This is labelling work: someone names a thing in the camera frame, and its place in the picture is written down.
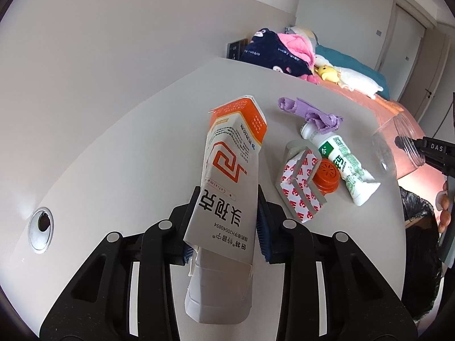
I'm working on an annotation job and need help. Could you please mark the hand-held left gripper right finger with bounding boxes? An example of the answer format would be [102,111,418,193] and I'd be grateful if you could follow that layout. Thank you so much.
[257,184,415,341]

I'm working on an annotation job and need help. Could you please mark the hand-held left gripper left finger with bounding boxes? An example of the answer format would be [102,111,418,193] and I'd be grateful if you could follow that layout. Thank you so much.
[38,185,202,341]

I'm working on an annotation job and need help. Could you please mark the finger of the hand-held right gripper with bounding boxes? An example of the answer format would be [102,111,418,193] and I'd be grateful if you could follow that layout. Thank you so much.
[394,135,422,152]

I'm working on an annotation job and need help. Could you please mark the clear plastic jar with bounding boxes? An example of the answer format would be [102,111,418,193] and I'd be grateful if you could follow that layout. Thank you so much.
[371,113,432,180]

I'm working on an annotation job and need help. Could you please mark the white orange medicine box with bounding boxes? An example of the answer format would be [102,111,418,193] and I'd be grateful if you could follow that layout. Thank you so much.
[184,95,268,325]

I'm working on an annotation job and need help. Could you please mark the black bag lined trash bin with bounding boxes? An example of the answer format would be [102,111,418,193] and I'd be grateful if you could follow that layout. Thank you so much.
[398,186,445,327]

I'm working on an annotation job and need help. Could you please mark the person's right hand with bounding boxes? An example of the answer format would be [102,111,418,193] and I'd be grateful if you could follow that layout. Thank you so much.
[437,181,453,234]

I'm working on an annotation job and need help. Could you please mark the red print foam tape strips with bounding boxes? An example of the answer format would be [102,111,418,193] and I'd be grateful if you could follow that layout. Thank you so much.
[274,141,329,224]

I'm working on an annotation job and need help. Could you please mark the white green toothpaste tube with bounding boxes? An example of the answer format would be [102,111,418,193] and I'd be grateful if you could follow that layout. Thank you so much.
[300,121,381,206]

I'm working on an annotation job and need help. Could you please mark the white goose plush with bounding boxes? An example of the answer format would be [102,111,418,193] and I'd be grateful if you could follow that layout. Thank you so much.
[334,67,384,98]

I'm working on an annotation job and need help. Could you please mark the orange plastic cap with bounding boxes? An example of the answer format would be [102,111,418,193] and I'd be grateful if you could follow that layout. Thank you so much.
[313,160,341,194]

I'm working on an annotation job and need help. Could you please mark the yellow duck plush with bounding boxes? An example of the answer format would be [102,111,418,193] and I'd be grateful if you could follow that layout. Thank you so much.
[316,65,338,80]

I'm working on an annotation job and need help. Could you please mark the purple plastic bag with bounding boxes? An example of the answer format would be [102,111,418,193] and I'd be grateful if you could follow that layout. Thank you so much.
[276,96,345,132]

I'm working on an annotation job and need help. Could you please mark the navy printed blanket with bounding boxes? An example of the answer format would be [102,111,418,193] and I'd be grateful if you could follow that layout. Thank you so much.
[241,28,315,79]

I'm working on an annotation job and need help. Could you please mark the metal table cable grommet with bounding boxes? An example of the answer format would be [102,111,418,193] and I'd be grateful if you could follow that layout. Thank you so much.
[28,207,54,254]

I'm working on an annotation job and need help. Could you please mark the black wall panel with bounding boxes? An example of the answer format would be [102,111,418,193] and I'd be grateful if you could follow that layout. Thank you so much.
[227,38,248,61]

